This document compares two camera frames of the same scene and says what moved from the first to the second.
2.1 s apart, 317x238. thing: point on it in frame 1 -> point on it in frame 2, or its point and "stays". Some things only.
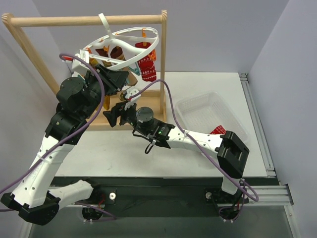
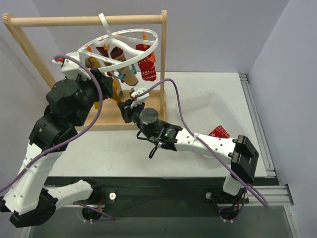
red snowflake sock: x=219 y=130 stays
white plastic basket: x=203 y=113 stays
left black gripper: x=108 y=77 -> x=104 y=83
